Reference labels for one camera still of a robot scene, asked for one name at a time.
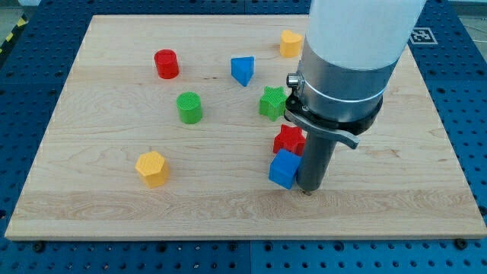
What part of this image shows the yellow heart block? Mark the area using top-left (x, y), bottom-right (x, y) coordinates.
top-left (279, 30), bottom-right (303, 58)

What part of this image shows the green star block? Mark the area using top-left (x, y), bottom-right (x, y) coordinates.
top-left (259, 86), bottom-right (287, 121)

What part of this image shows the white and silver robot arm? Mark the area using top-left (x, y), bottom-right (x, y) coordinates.
top-left (285, 0), bottom-right (425, 148)

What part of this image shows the white fiducial marker tag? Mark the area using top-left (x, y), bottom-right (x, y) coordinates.
top-left (409, 27), bottom-right (438, 45)

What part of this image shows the wooden board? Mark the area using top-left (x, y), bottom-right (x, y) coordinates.
top-left (5, 15), bottom-right (486, 241)

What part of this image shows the green cylinder block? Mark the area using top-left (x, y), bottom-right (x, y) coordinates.
top-left (177, 91), bottom-right (202, 124)

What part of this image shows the red cylinder block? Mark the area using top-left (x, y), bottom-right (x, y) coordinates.
top-left (154, 49), bottom-right (180, 79)

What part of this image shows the blue triangle block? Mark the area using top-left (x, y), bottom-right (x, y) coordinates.
top-left (231, 56), bottom-right (255, 87)

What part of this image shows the yellow hexagon block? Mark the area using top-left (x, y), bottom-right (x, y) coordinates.
top-left (135, 151), bottom-right (170, 188)

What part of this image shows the red star block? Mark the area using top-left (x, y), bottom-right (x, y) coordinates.
top-left (272, 124), bottom-right (306, 156)

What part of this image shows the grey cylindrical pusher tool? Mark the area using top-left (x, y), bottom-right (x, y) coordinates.
top-left (296, 132), bottom-right (336, 192)

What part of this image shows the blue cube block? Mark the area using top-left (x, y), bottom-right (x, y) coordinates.
top-left (269, 149), bottom-right (301, 190)

